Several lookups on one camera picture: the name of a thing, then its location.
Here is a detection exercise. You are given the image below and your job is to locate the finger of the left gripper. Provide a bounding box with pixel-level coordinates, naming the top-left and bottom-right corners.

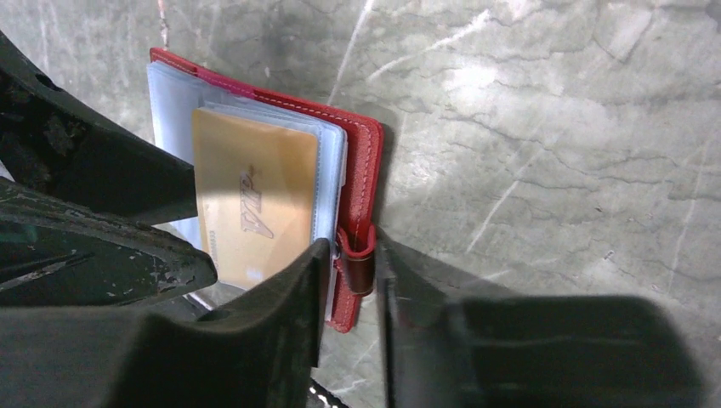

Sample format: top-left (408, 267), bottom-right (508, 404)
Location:
top-left (1, 178), bottom-right (218, 307)
top-left (1, 36), bottom-right (197, 224)

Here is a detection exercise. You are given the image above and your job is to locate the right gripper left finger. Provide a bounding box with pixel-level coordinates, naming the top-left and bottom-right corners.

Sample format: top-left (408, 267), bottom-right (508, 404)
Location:
top-left (1, 239), bottom-right (330, 407)

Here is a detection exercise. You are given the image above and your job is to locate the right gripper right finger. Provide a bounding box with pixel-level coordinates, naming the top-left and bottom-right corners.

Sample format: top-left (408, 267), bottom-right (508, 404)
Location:
top-left (375, 232), bottom-right (705, 407)

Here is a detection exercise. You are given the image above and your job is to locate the red leather card holder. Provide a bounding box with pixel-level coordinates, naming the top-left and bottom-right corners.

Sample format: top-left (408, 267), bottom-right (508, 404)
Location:
top-left (150, 48), bottom-right (384, 333)

